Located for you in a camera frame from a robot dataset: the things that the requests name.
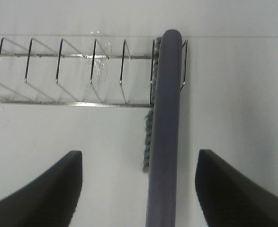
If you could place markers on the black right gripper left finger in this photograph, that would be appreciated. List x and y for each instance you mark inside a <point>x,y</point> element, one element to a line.
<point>48,201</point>

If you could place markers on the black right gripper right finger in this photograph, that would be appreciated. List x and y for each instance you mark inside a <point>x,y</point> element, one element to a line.
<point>230,199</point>

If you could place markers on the metal wire dish rack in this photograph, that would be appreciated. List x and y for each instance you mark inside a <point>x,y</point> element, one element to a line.
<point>78,71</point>

